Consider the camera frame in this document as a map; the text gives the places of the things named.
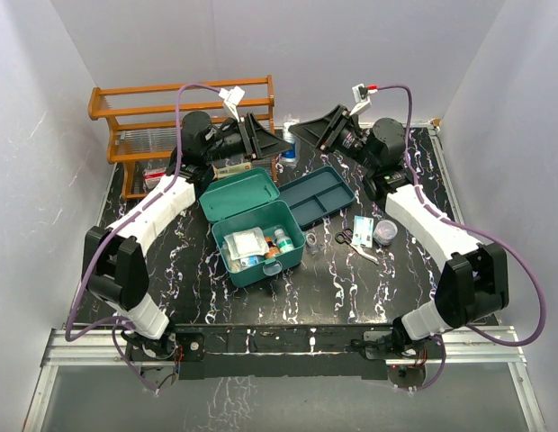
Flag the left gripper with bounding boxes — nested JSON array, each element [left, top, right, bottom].
[[203, 112, 293, 165]]

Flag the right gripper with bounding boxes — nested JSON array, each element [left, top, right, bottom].
[[289, 106, 377, 173]]

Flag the white-blue ointment tube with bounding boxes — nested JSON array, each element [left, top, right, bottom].
[[281, 120, 299, 166]]

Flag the white gauze pad packet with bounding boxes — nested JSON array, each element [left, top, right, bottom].
[[224, 227, 268, 259]]

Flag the white bottle green label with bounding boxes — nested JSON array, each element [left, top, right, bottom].
[[274, 229, 294, 254]]

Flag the brown bottle orange cap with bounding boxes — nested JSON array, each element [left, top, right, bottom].
[[265, 238, 280, 259]]

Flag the bag of blue-white packets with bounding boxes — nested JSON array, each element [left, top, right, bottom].
[[229, 256, 265, 274]]

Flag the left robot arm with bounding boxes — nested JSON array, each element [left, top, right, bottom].
[[80, 111, 290, 359]]

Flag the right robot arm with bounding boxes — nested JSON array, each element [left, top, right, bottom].
[[288, 105, 509, 357]]

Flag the white-green medicine box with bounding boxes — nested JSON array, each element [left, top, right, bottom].
[[214, 162, 253, 180]]

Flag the teal medicine kit box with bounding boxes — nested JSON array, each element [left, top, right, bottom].
[[200, 168, 304, 288]]

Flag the red-white medicine box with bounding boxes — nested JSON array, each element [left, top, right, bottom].
[[143, 168, 167, 190]]

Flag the blue-grey divided tray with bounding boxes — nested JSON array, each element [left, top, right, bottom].
[[279, 166, 355, 230]]

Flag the black scissors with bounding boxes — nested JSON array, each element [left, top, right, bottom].
[[335, 228, 353, 245]]

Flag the clear round container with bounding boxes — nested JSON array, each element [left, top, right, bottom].
[[373, 220, 398, 247]]

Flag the wooden orange shelf rack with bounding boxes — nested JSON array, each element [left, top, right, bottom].
[[87, 75, 275, 201]]

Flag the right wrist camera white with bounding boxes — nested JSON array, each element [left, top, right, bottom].
[[350, 84, 378, 116]]

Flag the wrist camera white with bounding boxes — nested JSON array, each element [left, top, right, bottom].
[[218, 85, 245, 122], [350, 84, 378, 116]]

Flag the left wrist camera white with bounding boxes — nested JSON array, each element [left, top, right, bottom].
[[218, 85, 245, 122]]

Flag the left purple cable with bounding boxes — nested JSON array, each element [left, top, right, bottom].
[[64, 83, 226, 344]]

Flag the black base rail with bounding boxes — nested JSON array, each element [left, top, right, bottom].
[[170, 323, 446, 382]]

